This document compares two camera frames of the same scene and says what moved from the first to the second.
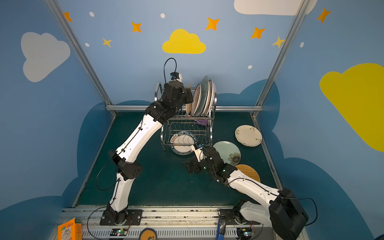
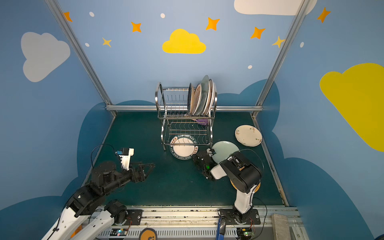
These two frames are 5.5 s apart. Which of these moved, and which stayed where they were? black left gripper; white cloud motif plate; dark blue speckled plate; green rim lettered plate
Moved: green rim lettered plate; black left gripper
Stayed: white cloud motif plate; dark blue speckled plate
